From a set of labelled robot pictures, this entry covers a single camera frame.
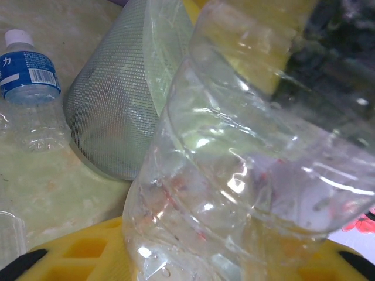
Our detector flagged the white-cap blue-label small bottle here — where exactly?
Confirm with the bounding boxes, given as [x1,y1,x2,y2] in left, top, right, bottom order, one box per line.
[0,29,70,155]

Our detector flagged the grey metal mesh bin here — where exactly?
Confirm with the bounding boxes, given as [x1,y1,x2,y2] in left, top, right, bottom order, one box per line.
[63,0,188,181]

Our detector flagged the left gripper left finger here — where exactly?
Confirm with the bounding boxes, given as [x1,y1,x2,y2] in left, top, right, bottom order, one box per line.
[0,215,141,281]

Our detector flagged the crushed clear unlabelled bottle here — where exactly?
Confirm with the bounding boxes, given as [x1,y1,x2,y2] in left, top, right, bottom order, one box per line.
[121,0,375,281]

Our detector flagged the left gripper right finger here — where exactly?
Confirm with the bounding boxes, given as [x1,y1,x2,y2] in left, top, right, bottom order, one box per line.
[298,240,375,281]

